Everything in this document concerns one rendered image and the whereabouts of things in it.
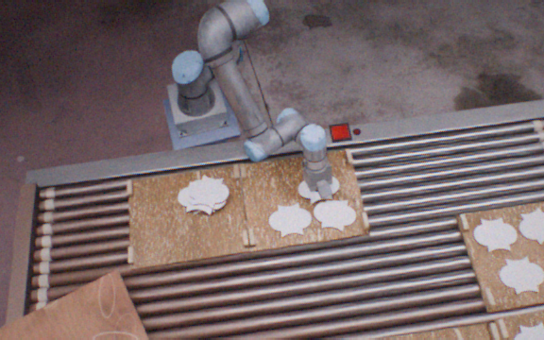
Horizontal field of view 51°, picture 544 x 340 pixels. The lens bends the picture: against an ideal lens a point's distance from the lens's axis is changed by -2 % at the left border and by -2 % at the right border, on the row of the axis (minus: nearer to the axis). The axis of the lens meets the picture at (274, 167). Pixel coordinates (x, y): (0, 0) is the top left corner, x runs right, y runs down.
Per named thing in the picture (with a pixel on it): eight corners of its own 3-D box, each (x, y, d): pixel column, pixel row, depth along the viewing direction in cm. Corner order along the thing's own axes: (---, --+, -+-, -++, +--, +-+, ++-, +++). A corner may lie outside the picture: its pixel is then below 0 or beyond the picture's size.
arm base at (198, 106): (173, 93, 228) (168, 77, 220) (209, 82, 231) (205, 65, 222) (183, 122, 221) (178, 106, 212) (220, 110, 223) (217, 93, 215)
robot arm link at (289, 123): (265, 118, 186) (285, 139, 180) (293, 102, 189) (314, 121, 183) (268, 134, 192) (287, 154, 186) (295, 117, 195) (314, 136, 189)
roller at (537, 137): (43, 204, 214) (39, 197, 210) (545, 134, 221) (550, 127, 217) (42, 215, 211) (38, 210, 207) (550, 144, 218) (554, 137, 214)
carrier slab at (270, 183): (240, 167, 214) (240, 164, 212) (348, 151, 215) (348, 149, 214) (251, 253, 195) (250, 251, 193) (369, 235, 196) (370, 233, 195)
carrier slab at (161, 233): (129, 183, 212) (128, 181, 211) (239, 167, 214) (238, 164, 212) (130, 270, 193) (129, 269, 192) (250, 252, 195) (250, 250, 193)
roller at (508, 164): (42, 228, 209) (36, 222, 205) (555, 155, 215) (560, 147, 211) (41, 240, 206) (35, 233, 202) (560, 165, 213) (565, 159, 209)
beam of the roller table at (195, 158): (32, 178, 223) (25, 170, 218) (545, 107, 230) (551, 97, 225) (30, 196, 218) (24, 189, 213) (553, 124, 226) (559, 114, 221)
